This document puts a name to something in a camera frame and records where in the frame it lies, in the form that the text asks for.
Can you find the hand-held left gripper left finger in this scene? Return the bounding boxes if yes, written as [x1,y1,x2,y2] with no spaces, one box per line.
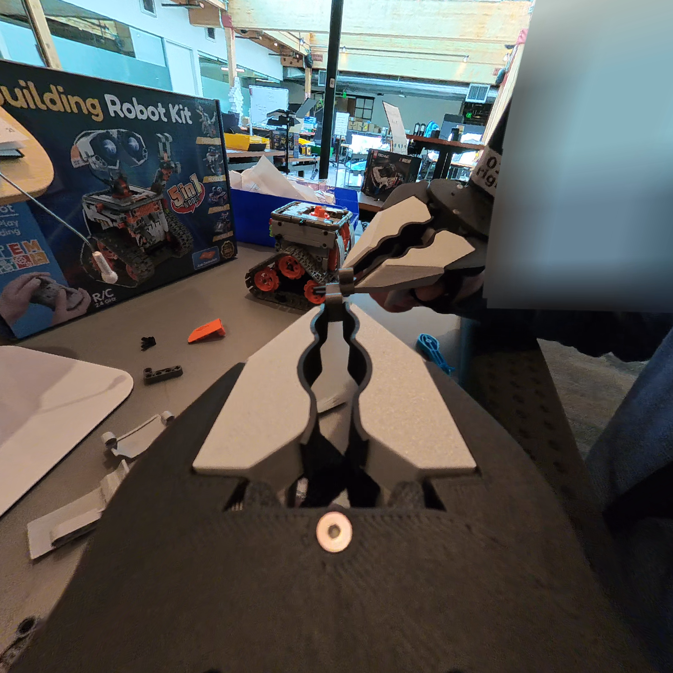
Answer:
[193,305,324,494]

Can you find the blue plastic bin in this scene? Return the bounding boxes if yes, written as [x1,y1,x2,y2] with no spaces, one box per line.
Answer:
[230,186,361,248]

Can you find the open instruction booklet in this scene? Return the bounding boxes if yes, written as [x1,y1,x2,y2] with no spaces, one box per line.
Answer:
[0,113,28,158]

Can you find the tracked toy robot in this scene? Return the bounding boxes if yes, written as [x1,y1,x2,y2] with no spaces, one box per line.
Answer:
[244,200,358,311]

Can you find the grey connector with blue pin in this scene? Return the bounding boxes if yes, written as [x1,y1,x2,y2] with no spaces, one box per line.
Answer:
[305,267,357,306]

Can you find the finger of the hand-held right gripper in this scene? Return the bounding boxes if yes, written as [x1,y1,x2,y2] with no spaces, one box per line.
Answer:
[354,228,476,293]
[341,198,434,278]

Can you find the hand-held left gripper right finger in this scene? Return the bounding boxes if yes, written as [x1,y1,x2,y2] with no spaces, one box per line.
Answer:
[344,304,477,487]

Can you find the white board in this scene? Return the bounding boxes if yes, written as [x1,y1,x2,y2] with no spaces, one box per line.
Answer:
[248,85,290,127]

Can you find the grey curved panel piece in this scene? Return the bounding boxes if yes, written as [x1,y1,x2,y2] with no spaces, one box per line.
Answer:
[101,411,175,459]

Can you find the person's right hand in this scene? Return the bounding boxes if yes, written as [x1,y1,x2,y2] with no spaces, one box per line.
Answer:
[369,287,422,313]

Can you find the black model kit box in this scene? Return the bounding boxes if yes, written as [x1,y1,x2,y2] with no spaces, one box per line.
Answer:
[360,148,421,198]

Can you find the orange wedge piece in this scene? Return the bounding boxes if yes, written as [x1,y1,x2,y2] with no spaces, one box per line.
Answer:
[188,318,227,344]

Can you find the blue toy cardboard box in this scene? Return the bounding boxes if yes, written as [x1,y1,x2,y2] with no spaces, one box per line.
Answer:
[0,59,237,340]

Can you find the black support pole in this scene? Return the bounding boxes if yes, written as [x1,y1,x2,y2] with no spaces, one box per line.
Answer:
[317,0,344,182]

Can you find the white book stand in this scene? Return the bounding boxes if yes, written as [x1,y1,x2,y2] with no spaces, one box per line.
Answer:
[0,105,135,518]

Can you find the white plastic bags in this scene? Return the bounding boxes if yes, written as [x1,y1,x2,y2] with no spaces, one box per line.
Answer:
[230,155,337,203]

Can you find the grey block piece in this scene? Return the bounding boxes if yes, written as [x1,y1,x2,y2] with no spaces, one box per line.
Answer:
[27,460,129,560]

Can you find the yellow storage bin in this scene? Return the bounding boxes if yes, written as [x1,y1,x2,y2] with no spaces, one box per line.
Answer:
[223,132,269,153]

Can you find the dark high table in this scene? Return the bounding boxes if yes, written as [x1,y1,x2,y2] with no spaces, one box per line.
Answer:
[407,134,484,182]

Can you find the blue plastic tool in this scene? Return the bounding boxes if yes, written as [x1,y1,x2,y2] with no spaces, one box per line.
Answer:
[416,334,454,375]

